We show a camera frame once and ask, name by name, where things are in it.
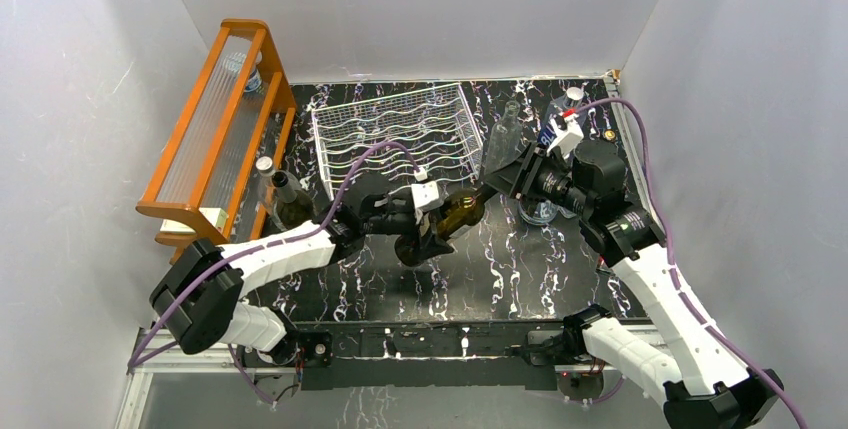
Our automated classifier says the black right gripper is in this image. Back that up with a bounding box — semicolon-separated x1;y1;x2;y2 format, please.
480;140;592;217

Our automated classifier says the dark wine bottle brown label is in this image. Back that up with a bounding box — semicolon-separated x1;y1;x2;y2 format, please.
271;170;315;230

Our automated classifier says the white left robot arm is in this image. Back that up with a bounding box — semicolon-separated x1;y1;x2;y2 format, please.
149;183;465;365

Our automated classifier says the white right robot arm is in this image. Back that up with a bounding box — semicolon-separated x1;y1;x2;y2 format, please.
484;141;783;428

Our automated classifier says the round clear bottle white cap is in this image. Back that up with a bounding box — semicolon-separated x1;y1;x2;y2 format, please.
519;199;559;227

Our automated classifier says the clear bottle silver cap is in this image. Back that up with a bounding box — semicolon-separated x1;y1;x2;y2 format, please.
255;156;284;231

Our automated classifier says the plastic water bottle on shelf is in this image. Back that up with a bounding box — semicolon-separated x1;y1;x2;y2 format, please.
222;52;263;95

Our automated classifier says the orange wooden shelf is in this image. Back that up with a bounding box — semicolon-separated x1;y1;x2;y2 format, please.
136;19;298;256

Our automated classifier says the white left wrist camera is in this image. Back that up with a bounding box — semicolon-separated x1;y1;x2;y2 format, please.
410;168;444;213

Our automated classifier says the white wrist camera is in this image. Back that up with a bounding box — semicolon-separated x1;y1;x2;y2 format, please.
410;168;444;213
546;108;584;159

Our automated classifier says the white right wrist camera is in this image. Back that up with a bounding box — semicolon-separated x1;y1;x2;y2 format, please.
546;108;584;159

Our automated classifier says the white wire wine rack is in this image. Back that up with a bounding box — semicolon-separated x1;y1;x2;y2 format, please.
311;82;483;198

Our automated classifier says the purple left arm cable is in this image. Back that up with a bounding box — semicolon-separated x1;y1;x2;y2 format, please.
125;141;425;374

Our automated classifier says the aluminium frame rail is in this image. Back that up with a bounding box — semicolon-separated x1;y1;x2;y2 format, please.
129;318;684;406

